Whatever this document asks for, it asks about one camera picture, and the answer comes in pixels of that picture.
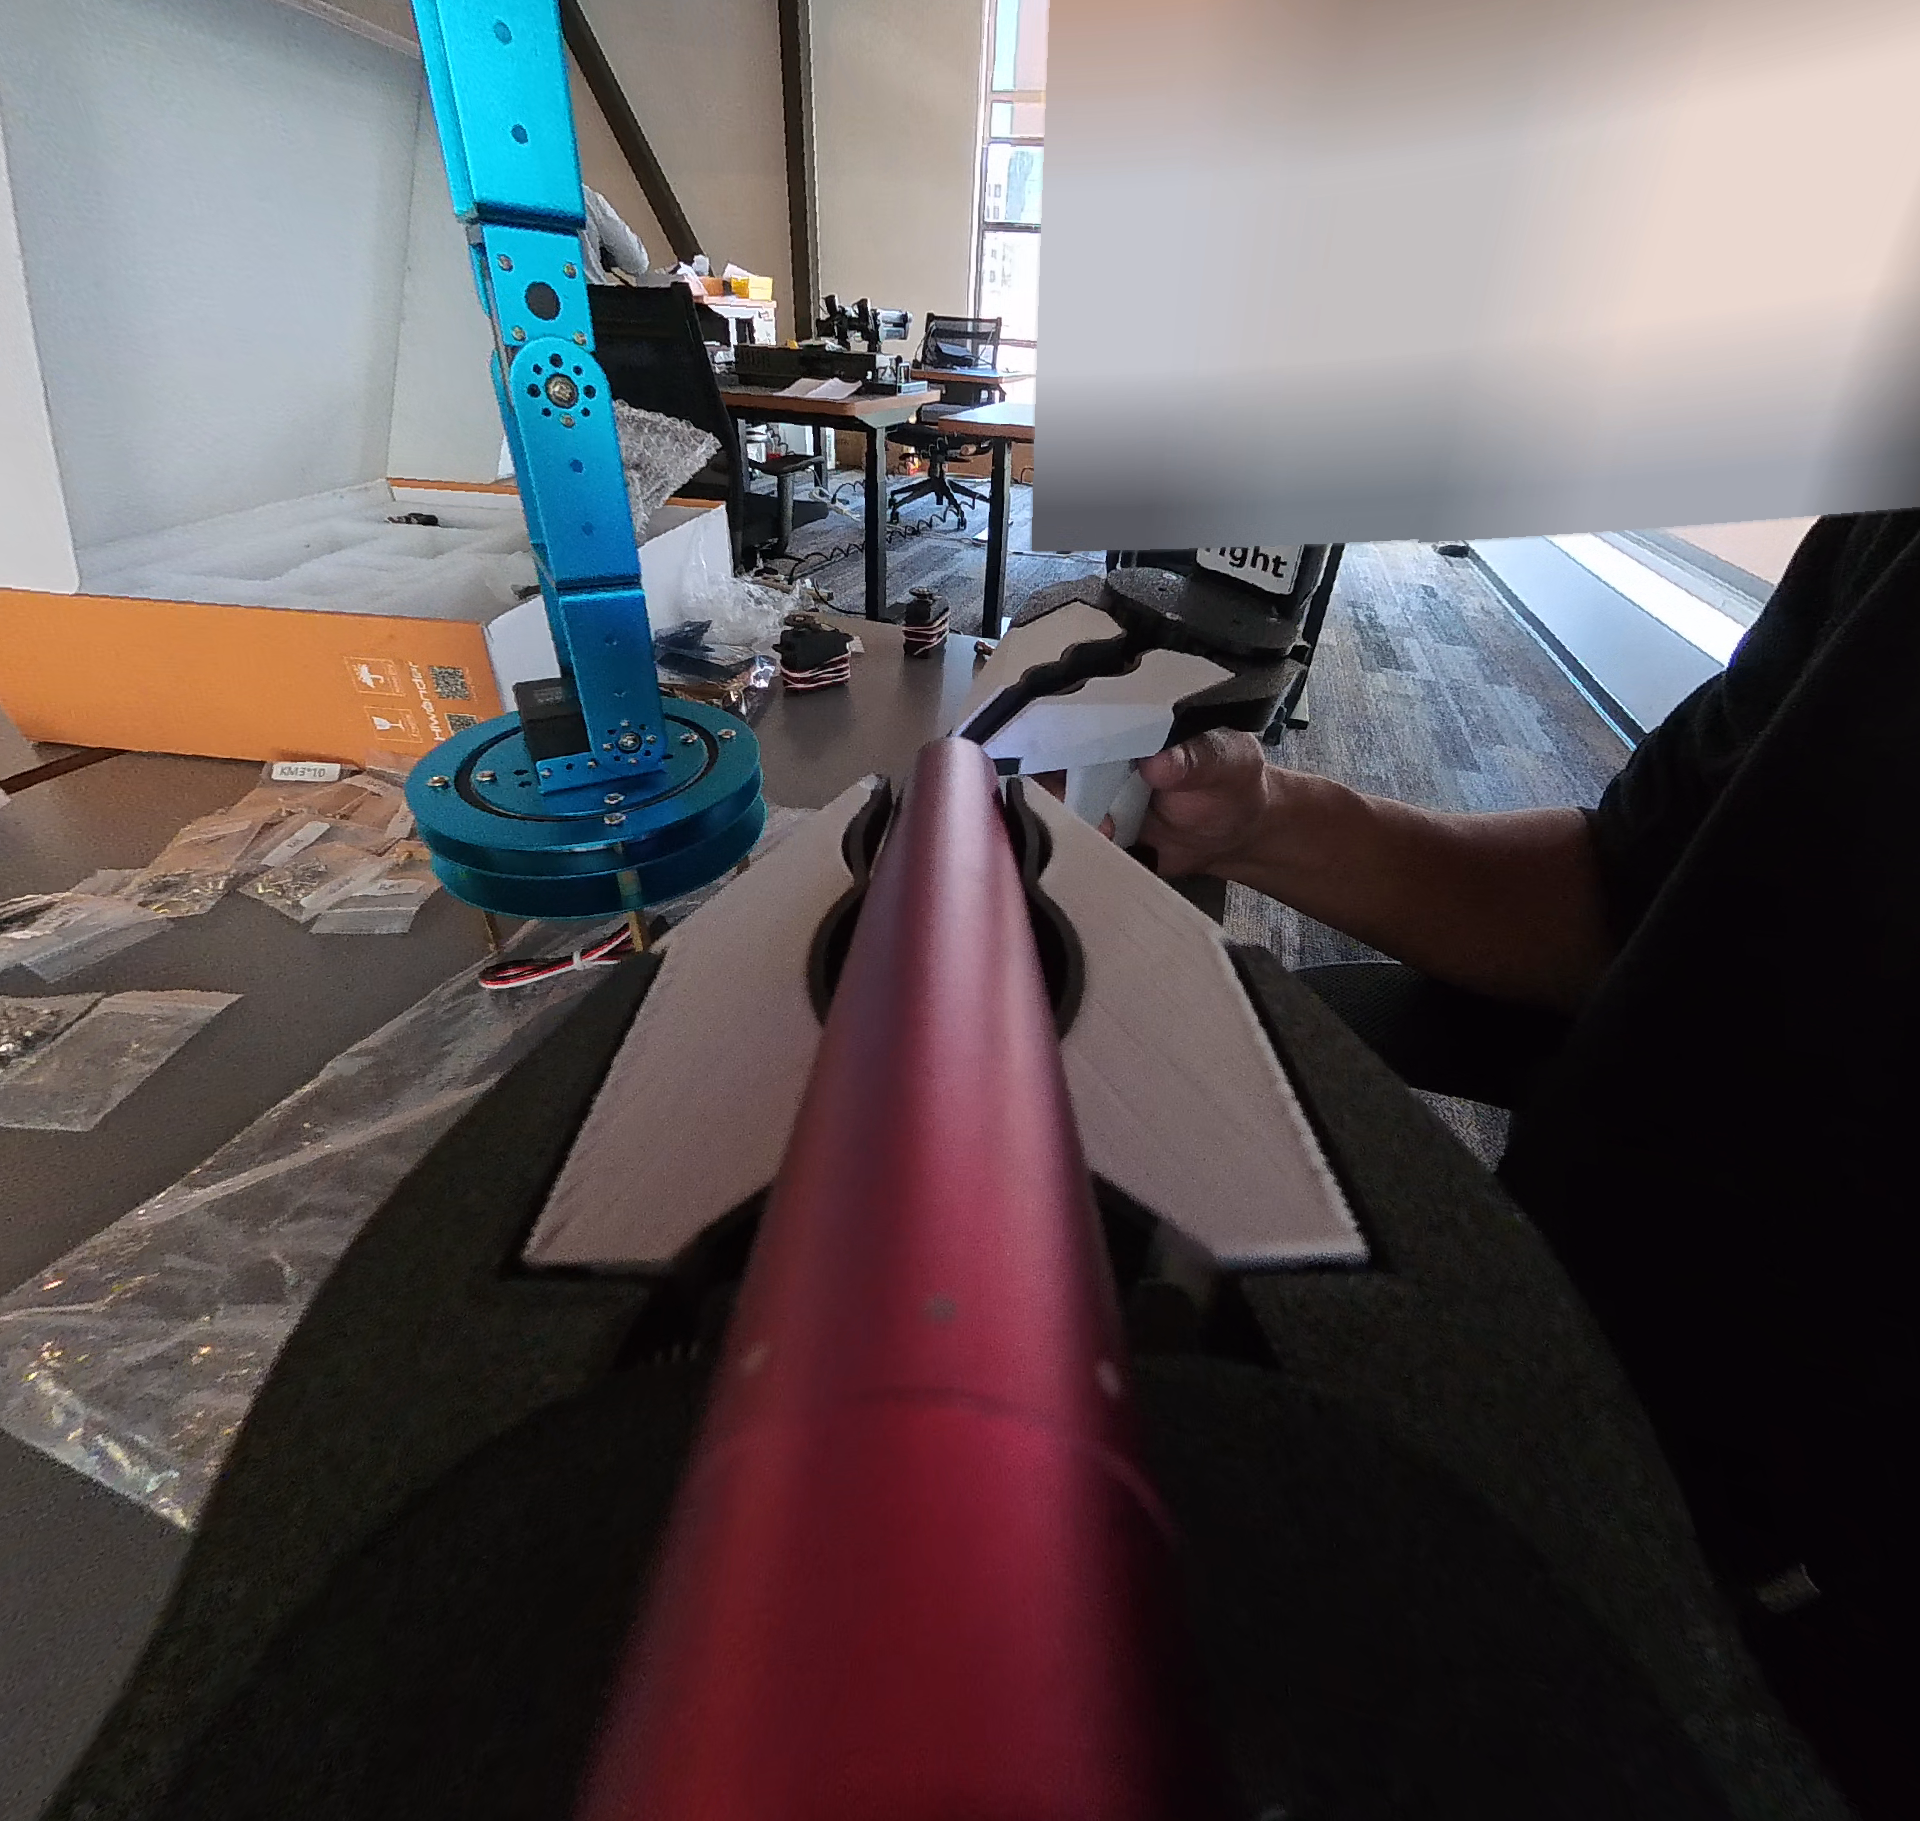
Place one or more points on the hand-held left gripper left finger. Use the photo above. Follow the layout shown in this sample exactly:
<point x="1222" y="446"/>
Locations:
<point x="691" y="1087"/>

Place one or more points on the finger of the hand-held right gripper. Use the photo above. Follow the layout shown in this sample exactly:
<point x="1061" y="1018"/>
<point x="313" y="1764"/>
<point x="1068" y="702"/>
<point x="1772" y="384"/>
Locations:
<point x="1096" y="727"/>
<point x="1056" y="639"/>

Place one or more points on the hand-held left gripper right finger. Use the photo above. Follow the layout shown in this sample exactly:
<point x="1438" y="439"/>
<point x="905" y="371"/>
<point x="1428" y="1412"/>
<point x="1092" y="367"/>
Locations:
<point x="1185" y="1072"/>

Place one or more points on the red electric screwdriver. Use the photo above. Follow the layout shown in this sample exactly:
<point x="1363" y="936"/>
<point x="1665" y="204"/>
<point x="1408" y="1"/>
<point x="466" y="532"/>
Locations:
<point x="931" y="1326"/>

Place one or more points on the blue toy robot arm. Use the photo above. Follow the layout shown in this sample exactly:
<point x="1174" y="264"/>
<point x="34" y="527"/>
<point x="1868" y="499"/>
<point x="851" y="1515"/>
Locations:
<point x="562" y="532"/>

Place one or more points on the person's right forearm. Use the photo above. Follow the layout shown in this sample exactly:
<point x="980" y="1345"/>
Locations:
<point x="1425" y="876"/>

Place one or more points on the dark desk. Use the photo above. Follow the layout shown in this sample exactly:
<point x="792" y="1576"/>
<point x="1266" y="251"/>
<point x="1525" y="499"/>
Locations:
<point x="885" y="727"/>

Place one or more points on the brown office desk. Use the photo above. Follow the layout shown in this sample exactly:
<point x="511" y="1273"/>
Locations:
<point x="993" y="417"/>
<point x="811" y="403"/>

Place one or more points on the person's right hand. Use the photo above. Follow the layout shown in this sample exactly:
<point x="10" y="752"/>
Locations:
<point x="1216" y="808"/>

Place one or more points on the black servo motor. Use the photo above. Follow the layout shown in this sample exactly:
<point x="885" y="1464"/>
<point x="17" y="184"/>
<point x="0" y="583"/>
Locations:
<point x="817" y="657"/>
<point x="926" y="623"/>

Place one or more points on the black mesh office chair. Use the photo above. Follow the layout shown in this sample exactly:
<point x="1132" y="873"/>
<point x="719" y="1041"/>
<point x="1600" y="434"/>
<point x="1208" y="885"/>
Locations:
<point x="948" y="351"/>

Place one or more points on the black equipment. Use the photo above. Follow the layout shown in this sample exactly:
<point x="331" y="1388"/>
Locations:
<point x="856" y="336"/>

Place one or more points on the bubble wrap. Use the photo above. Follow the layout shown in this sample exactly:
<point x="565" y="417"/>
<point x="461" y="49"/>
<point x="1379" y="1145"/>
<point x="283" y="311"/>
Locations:
<point x="660" y="462"/>

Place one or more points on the pile of small screw bags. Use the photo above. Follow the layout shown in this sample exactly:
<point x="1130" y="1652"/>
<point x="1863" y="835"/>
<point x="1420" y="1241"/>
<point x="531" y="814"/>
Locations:
<point x="286" y="861"/>

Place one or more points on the large clear plastic bag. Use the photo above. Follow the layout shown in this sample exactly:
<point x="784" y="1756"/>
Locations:
<point x="180" y="1296"/>

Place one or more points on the person's dark shirt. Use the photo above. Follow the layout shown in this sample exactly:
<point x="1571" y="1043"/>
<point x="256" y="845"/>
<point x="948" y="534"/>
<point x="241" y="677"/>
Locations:
<point x="1755" y="1102"/>

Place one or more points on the orange white kit box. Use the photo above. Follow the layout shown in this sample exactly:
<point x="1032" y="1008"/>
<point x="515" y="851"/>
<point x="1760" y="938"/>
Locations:
<point x="196" y="351"/>

